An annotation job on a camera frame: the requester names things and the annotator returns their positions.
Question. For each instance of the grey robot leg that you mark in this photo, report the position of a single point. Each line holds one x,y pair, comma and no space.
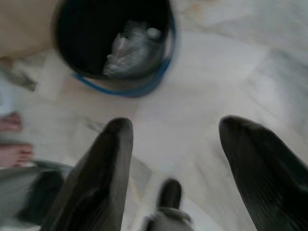
169,195
36,192

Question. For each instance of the black rubbish bin blue rim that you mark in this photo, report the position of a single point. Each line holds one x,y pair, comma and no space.
81,43

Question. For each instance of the crumpled clear plastic trash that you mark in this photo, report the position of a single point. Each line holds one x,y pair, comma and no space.
132,55

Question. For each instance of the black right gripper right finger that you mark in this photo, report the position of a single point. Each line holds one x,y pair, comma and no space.
269,183

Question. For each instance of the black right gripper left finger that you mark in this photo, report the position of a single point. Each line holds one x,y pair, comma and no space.
96,183

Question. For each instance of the grey right robot leg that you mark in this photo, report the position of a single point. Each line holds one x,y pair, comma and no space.
169,195

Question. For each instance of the grey left robot leg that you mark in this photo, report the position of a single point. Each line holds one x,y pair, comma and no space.
36,192

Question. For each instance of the bare human foot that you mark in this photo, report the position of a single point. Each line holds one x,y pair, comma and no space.
16,155

